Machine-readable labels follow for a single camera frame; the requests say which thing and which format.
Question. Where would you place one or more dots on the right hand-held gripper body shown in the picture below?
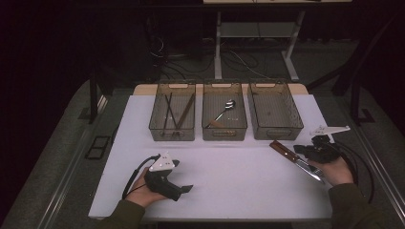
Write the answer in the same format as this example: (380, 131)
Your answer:
(323, 152)

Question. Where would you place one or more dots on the white metal desk frame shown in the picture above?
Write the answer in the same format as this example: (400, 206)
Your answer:
(217, 47)

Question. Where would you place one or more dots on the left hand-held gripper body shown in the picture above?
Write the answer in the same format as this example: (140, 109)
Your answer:
(159, 184)

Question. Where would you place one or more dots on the transparent brown storage bin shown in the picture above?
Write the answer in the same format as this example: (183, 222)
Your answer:
(235, 117)
(157, 114)
(273, 111)

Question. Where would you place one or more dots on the brown chopstick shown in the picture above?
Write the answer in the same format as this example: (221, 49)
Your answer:
(184, 110)

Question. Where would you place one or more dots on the person's right hand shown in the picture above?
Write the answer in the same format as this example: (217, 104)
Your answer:
(337, 173)

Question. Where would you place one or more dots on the white table mat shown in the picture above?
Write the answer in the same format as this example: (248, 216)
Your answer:
(238, 191)

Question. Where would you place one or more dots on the black chopstick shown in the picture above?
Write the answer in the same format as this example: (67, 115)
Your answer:
(172, 112)
(167, 114)

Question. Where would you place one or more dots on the aluminium rail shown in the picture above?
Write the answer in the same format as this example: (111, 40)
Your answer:
(68, 178)
(388, 184)

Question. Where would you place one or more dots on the black metal stand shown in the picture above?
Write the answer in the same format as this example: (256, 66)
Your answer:
(355, 101)
(93, 95)

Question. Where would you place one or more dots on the person's left hand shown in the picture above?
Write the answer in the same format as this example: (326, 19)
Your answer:
(141, 195)

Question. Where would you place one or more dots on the metal spoon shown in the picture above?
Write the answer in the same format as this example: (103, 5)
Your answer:
(230, 104)

